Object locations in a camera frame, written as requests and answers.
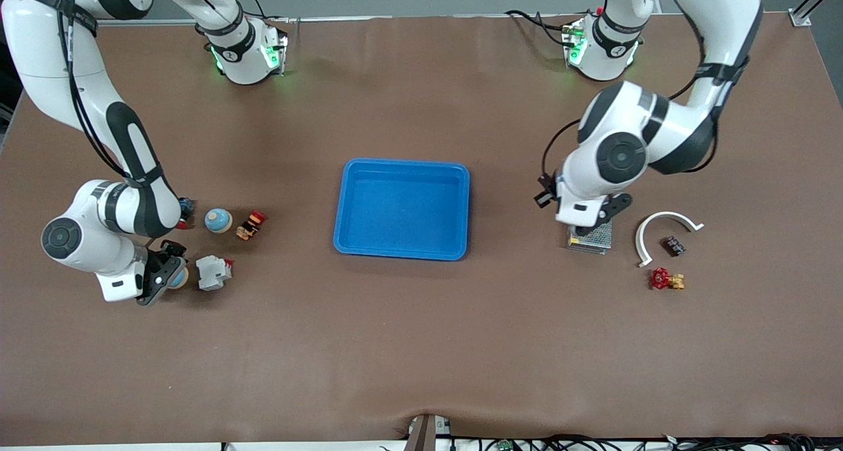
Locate white curved plastic clip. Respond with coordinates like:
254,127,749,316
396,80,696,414
636,211,705,268

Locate metal table clamp bracket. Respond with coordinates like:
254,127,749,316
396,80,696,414
403,413,452,451

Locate blue plastic tray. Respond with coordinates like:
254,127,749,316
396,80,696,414
333,158,471,262

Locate black cable bundle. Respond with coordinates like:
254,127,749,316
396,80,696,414
454,433,817,451

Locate white circuit breaker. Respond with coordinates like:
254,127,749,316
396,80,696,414
196,255,234,291

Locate brass valve red handle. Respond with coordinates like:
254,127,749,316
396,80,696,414
650,267,686,291

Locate brown table cover mat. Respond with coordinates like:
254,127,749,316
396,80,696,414
0,13,843,446

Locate metal mesh power supply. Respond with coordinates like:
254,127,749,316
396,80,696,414
568,219,613,255

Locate red orange emergency stop button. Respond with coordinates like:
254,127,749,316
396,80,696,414
236,210,267,241

